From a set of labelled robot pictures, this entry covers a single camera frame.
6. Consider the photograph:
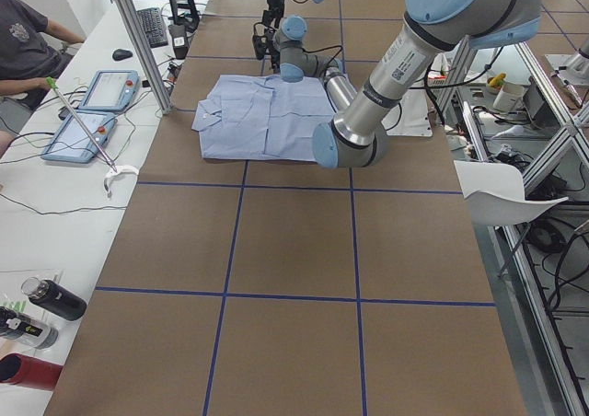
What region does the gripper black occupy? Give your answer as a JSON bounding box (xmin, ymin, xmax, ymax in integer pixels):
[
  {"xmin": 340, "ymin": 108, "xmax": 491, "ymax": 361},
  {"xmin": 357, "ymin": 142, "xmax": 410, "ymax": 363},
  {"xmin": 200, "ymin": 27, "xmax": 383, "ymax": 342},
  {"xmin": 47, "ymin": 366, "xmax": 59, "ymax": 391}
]
[
  {"xmin": 251, "ymin": 0, "xmax": 288, "ymax": 31},
  {"xmin": 252, "ymin": 23, "xmax": 280, "ymax": 72}
]

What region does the light blue striped shirt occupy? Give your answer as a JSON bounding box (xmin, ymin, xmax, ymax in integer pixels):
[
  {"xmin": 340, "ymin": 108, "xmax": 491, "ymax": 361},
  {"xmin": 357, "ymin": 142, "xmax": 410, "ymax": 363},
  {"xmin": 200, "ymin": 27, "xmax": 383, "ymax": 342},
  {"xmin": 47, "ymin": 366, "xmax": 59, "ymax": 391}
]
[{"xmin": 191, "ymin": 75, "xmax": 334, "ymax": 161}]

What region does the black keyboard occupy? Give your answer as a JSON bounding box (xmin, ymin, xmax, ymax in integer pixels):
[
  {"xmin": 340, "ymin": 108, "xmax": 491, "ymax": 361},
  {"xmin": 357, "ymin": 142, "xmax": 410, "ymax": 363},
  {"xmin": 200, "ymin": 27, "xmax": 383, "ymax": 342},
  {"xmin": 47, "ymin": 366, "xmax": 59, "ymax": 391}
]
[{"xmin": 136, "ymin": 7, "xmax": 168, "ymax": 48}]

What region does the black computer mouse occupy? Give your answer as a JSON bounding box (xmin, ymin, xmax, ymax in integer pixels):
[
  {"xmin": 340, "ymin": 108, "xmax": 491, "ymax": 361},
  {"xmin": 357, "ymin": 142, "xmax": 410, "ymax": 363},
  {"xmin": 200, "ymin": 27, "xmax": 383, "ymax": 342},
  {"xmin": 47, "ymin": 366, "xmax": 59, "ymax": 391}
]
[{"xmin": 111, "ymin": 49, "xmax": 133, "ymax": 62}]

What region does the upper teach pendant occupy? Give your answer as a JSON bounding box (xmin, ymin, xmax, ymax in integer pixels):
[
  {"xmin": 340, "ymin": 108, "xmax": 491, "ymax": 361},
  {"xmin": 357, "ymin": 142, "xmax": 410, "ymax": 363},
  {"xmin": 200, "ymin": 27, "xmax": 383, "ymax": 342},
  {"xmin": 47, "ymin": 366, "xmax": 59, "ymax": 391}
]
[{"xmin": 78, "ymin": 70, "xmax": 141, "ymax": 113}]

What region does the teach pendant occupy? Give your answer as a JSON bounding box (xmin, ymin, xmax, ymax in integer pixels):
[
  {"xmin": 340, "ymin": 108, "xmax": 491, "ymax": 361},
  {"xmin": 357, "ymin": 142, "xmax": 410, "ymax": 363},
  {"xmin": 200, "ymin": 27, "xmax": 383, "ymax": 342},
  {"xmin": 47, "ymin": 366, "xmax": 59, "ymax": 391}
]
[
  {"xmin": 41, "ymin": 111, "xmax": 116, "ymax": 164},
  {"xmin": 78, "ymin": 70, "xmax": 141, "ymax": 113}
]

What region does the lower teach pendant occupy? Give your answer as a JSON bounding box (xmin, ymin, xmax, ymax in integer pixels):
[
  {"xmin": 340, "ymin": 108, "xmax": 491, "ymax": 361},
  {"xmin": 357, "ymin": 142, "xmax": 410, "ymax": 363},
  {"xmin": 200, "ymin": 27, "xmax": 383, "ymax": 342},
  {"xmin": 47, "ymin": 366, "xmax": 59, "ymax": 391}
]
[{"xmin": 41, "ymin": 111, "xmax": 116, "ymax": 164}]

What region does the long metal rod tool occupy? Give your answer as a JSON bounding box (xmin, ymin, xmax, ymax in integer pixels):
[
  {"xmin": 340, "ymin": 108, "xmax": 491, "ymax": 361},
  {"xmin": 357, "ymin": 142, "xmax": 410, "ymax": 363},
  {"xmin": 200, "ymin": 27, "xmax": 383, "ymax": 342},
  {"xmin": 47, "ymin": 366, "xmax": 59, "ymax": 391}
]
[{"xmin": 45, "ymin": 77, "xmax": 116, "ymax": 170}]

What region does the seated person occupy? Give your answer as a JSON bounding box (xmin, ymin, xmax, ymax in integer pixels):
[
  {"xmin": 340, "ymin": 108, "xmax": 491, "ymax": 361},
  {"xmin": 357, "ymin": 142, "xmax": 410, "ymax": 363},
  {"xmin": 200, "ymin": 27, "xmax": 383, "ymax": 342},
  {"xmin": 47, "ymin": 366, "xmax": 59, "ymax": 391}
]
[{"xmin": 0, "ymin": 0, "xmax": 87, "ymax": 152}]

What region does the white plastic chair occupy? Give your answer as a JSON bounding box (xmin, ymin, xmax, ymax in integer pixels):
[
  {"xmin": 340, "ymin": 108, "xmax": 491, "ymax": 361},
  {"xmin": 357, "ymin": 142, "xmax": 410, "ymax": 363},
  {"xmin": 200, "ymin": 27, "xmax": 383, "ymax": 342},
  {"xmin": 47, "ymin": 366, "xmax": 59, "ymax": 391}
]
[{"xmin": 454, "ymin": 160, "xmax": 569, "ymax": 226}]

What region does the black bottle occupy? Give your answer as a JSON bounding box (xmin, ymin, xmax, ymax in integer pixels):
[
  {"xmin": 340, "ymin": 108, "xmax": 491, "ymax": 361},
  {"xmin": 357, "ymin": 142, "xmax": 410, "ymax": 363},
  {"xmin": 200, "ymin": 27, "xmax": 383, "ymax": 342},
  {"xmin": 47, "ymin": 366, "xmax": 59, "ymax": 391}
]
[{"xmin": 21, "ymin": 277, "xmax": 87, "ymax": 321}]

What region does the red bottle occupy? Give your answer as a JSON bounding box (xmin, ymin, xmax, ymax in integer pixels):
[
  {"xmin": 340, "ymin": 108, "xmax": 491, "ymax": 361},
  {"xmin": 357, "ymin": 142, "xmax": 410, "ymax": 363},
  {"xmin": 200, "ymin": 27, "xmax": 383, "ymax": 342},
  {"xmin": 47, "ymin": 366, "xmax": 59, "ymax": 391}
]
[{"xmin": 1, "ymin": 353, "xmax": 63, "ymax": 391}]

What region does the aluminium frame post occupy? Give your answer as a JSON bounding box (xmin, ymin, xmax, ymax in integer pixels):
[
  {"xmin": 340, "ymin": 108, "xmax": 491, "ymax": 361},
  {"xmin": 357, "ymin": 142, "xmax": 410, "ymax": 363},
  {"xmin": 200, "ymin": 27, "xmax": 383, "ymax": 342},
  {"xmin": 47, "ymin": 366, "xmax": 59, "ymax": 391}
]
[{"xmin": 114, "ymin": 0, "xmax": 172, "ymax": 115}]

